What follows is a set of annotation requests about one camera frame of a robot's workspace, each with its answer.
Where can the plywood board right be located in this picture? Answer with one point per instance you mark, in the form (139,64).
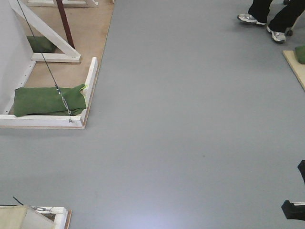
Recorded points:
(297,68)

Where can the person's grey sneaker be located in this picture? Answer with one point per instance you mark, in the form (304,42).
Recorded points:
(278,37)
(248,18)

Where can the black caster wheel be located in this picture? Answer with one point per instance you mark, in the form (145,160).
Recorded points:
(289,33)

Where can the green sandbag front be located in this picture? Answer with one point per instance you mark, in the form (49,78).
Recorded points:
(48,101)

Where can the white diagonal brace frame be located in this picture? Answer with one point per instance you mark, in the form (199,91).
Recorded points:
(68,54)

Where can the green sandbag right edge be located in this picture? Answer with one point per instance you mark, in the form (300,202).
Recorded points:
(300,54)

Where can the person's right grey sneaker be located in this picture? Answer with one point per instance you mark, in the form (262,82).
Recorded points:
(248,18)

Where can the person's black trouser legs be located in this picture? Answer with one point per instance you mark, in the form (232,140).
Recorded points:
(283,19)

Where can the black robot part upper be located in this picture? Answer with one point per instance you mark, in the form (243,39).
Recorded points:
(301,168)

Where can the plywood base platform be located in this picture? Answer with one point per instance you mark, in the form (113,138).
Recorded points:
(89,22)

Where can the brown wooden door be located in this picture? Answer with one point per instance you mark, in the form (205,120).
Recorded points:
(65,23)

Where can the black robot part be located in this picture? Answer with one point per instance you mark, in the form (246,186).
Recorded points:
(293,210)
(301,168)

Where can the person's left grey sneaker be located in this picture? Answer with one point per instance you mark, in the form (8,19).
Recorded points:
(278,37)

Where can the white wall panel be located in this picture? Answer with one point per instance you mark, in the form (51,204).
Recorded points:
(15,53)

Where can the black robot part lower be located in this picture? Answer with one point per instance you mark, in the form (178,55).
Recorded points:
(293,210)

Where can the white frame bottom left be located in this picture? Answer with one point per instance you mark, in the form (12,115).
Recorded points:
(26,217)

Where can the green sandbag behind brace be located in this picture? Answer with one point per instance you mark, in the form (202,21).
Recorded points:
(41,44)

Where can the white front base beam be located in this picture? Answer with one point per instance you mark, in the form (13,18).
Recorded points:
(42,122)

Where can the white edge rail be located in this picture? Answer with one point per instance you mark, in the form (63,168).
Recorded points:
(90,79)

